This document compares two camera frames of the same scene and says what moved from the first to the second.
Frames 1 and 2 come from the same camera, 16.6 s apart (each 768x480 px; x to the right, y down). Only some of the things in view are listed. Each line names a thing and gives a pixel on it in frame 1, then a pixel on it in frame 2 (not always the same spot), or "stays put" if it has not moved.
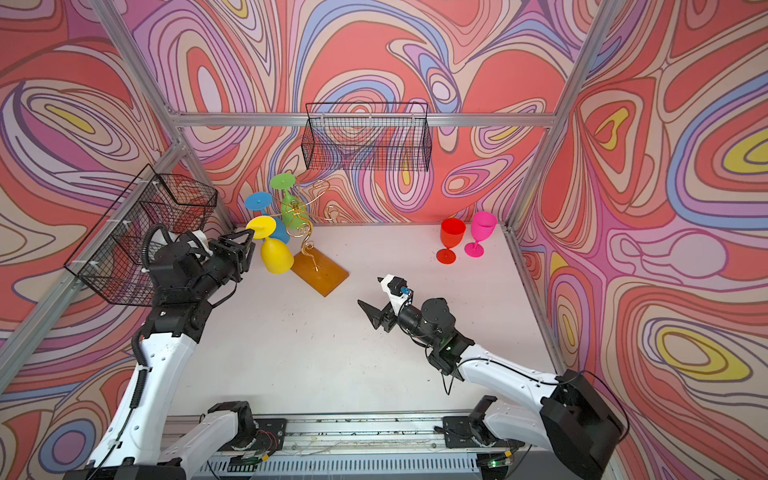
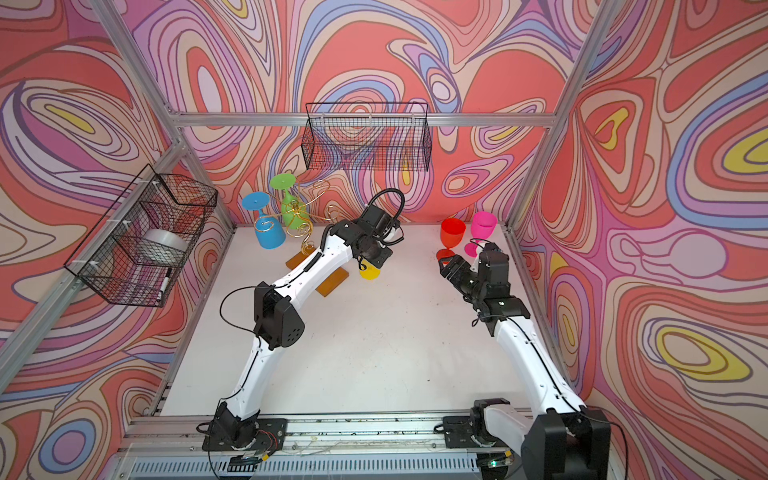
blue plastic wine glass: (261, 201) stays put
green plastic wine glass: (295, 214) stays put
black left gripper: (221, 245) → (387, 252)
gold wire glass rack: (297, 219) stays put
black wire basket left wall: (110, 260) stays put
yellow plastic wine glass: (274, 254) → (371, 272)
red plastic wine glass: (452, 231) stays put
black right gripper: (377, 318) → (455, 277)
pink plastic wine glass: (483, 225) stays put
